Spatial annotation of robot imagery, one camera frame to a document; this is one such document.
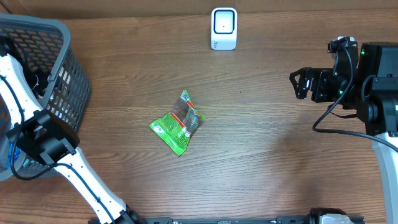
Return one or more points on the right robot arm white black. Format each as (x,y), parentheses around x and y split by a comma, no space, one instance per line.
(363,79)

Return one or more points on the white barcode scanner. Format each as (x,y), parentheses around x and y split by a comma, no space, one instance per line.
(224,28)

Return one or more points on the grey plastic mesh basket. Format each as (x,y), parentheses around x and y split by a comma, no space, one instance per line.
(44,95)

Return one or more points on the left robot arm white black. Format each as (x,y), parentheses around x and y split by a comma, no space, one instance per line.
(77,180)

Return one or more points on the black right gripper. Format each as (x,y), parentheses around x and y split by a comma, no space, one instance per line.
(319,78)

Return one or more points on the black rail at table edge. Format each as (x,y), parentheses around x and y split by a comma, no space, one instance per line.
(315,216)

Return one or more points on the green snack packet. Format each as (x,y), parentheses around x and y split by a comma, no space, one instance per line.
(176,127)

